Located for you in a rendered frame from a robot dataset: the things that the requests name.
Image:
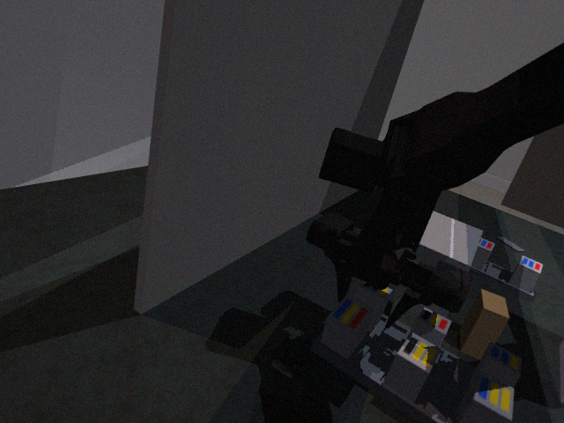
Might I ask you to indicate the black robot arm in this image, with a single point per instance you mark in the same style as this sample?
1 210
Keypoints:
445 144

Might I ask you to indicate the brown rectangular block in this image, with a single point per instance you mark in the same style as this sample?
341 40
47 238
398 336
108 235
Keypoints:
484 323

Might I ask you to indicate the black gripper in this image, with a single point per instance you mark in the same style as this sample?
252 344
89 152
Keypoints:
445 286

